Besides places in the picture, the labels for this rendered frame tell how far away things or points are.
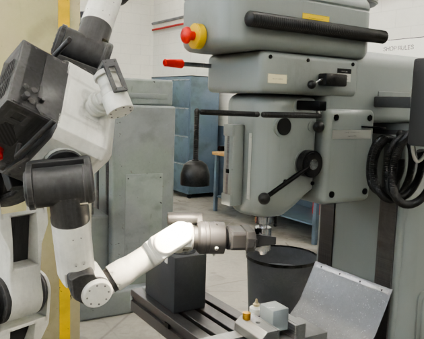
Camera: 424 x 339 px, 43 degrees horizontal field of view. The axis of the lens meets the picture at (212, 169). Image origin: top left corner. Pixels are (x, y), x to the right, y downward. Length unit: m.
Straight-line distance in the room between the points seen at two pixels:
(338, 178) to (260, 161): 0.24
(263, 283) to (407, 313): 1.80
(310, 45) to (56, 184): 0.69
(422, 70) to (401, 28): 5.18
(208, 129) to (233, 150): 7.49
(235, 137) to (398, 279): 0.66
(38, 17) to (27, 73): 1.65
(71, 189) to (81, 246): 0.15
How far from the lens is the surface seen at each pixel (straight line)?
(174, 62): 1.39
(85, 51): 1.51
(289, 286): 3.40
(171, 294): 1.80
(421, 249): 1.70
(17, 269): 1.65
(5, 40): 2.92
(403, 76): 1.66
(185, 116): 8.76
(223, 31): 1.25
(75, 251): 1.30
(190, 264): 1.78
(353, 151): 1.51
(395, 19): 6.62
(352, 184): 1.52
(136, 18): 11.29
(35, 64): 1.36
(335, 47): 1.43
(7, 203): 1.67
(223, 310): 1.84
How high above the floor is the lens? 1.61
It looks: 7 degrees down
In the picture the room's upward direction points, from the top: 2 degrees clockwise
